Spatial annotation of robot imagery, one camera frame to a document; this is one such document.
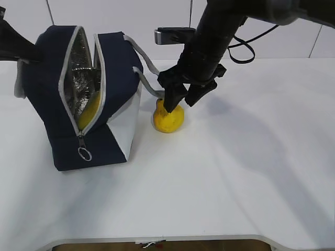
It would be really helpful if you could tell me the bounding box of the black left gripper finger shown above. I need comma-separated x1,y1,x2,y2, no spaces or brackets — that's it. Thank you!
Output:
0,50,29,61
1,19,43,62

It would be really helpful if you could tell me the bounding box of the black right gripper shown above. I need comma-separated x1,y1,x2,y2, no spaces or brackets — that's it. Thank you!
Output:
158,44,227,113

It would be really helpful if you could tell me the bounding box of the yellow pear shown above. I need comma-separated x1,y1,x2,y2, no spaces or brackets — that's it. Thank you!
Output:
153,98,185,133

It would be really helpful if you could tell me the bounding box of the navy blue lunch bag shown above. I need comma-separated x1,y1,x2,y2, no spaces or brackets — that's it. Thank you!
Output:
14,25,164,172

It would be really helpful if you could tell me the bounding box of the yellow banana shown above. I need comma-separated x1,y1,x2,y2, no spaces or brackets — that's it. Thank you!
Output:
77,91,101,130

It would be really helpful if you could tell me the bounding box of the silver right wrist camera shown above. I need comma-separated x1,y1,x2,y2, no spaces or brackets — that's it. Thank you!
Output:
154,27,196,45

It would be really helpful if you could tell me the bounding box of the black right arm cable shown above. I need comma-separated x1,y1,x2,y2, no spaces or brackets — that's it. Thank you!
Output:
225,15,283,64

